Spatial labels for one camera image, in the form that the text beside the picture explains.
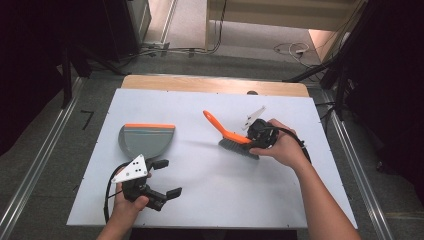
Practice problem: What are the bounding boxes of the beige furniture frame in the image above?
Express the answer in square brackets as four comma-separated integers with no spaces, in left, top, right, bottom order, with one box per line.
[205,0,368,33]

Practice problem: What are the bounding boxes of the aluminium floor rail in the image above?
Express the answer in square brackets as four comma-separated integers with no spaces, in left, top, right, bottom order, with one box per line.
[0,77,84,240]
[321,91,394,240]

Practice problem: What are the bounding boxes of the black metal stand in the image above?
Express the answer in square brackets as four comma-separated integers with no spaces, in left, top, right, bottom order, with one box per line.
[59,43,128,109]
[283,0,378,121]

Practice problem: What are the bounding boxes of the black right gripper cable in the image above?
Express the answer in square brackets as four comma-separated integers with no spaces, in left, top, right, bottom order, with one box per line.
[279,126,313,164]

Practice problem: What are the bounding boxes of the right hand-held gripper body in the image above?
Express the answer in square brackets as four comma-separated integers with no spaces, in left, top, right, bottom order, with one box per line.
[241,105,280,150]

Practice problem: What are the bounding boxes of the black floor cable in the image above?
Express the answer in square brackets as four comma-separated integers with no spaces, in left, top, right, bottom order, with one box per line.
[139,0,229,56]

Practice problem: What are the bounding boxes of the person's right hand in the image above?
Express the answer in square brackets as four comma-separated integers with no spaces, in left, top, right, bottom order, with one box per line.
[249,118,313,170]

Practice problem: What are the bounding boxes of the person's left hand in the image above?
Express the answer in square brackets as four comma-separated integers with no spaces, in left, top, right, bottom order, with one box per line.
[111,168,152,228]

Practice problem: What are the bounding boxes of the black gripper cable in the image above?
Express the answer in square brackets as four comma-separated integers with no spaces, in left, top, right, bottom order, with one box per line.
[279,126,313,164]
[103,161,132,225]

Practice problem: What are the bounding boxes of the grey power strip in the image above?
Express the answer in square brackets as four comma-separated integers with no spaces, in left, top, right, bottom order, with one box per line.
[141,40,171,51]

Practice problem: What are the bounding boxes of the white floor cable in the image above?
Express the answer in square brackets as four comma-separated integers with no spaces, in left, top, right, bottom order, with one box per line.
[273,41,313,68]

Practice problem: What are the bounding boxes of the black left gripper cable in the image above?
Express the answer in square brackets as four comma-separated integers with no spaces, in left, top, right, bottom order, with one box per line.
[103,161,132,225]

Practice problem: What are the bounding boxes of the orange and grey hand brush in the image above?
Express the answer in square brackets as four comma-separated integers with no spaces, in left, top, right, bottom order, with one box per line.
[202,109,261,161]

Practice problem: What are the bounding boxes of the white board on table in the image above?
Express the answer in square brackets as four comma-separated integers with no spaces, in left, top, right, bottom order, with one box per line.
[66,88,358,230]

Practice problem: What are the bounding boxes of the light wooden panel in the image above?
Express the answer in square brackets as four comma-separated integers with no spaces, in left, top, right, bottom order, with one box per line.
[308,28,338,63]

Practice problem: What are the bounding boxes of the black cabinet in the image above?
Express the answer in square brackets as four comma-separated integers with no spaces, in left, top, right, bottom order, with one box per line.
[103,0,142,63]

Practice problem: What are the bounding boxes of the grey dustpan with orange lip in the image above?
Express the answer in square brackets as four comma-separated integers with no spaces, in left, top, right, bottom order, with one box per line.
[118,123,176,162]

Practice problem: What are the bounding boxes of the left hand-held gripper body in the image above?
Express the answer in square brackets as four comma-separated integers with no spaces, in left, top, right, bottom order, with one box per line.
[111,153,168,212]

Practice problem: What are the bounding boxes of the wooden table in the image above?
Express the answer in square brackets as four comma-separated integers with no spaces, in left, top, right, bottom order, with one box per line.
[120,74,310,98]

